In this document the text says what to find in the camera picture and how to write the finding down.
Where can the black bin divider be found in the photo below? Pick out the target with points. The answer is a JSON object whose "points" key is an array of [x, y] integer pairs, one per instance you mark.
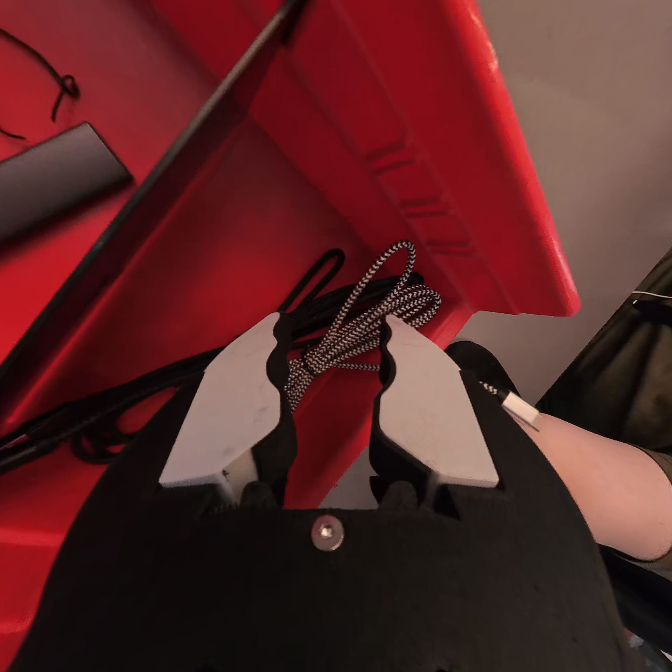
{"points": [[173, 160]]}

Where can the person's olive shirt torso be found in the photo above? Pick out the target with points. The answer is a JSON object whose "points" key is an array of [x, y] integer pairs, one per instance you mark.
{"points": [[619, 378]]}

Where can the person's left forearm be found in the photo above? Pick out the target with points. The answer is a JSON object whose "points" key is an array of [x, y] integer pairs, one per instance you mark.
{"points": [[603, 483]]}

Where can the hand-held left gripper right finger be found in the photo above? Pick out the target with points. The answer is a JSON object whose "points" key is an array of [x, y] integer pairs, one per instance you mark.
{"points": [[435, 420]]}

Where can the grey usb hub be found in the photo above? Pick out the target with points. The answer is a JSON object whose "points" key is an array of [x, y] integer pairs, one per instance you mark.
{"points": [[57, 178]]}

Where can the red plastic bin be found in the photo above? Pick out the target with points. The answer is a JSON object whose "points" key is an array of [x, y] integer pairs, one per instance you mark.
{"points": [[367, 78]]}

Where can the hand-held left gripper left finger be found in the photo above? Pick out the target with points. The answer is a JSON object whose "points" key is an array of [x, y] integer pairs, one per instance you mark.
{"points": [[231, 409]]}

